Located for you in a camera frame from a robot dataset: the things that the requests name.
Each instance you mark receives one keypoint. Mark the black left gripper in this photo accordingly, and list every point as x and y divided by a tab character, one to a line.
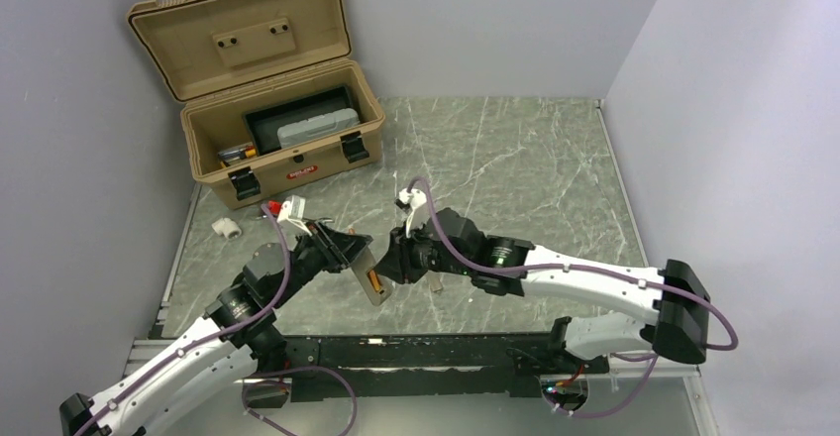
338	249

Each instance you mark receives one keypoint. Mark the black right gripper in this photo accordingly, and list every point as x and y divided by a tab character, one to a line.
397	264

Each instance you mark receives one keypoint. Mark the white remote control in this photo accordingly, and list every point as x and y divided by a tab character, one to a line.
363	263

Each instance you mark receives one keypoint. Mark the beige battery compartment cover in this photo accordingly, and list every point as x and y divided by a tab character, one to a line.
434	282

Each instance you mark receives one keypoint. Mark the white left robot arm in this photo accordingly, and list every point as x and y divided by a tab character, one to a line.
234	338

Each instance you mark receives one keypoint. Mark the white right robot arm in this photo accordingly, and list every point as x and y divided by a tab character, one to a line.
665	310

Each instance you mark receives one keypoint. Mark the pack of batteries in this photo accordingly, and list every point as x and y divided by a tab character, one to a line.
236	154

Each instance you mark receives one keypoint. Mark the white plastic pipe fitting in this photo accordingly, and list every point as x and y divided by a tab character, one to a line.
227	228

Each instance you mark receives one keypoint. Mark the grey plastic case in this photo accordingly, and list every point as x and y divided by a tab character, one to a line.
317	127

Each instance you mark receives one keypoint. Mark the black tray in toolbox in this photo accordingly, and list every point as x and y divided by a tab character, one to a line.
262	124

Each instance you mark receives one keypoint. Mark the tan plastic toolbox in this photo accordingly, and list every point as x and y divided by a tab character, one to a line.
226	60

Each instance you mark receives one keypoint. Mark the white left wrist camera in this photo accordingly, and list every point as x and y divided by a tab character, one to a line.
289	214

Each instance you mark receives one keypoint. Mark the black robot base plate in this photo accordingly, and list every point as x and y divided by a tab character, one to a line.
424	365

